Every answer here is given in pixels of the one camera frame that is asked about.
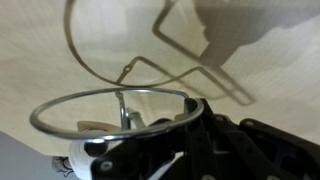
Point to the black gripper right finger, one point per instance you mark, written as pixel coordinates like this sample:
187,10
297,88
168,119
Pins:
266,143

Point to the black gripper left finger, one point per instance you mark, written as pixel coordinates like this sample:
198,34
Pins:
143,156

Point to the patterned white cloth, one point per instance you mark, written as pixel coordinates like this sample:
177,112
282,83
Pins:
63,166

